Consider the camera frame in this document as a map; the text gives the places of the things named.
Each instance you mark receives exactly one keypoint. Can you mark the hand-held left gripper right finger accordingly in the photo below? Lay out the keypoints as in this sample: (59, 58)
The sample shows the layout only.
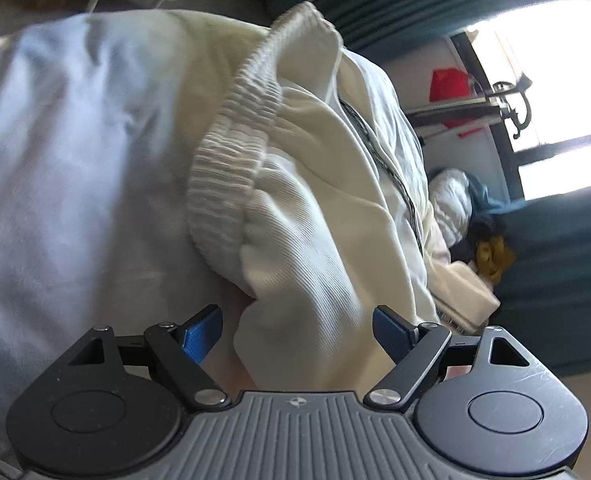
(393, 332)

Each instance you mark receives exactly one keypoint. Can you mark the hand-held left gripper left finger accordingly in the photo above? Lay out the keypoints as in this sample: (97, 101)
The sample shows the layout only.
(203, 332)

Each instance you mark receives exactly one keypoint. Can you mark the dark cloth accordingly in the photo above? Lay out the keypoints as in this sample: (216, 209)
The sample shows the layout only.
(475, 237)

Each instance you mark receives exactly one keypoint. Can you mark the yellow cloth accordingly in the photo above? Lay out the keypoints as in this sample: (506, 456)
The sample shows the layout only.
(495, 257)

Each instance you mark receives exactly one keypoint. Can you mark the white puffy jacket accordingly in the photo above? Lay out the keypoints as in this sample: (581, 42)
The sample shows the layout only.
(448, 200)

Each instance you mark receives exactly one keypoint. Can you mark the blue cloth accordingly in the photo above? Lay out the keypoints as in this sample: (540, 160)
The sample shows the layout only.
(490, 197)

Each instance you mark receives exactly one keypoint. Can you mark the red bag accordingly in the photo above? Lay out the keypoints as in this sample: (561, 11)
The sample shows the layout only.
(448, 85)

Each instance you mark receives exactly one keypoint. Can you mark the window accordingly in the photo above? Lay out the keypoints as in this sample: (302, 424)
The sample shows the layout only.
(565, 80)

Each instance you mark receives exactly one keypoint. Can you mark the white wall shelf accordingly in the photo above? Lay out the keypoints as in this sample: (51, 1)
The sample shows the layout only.
(455, 107)

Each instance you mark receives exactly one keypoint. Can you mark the black metal bracket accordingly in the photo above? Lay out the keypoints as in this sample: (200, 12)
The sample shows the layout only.
(518, 110)

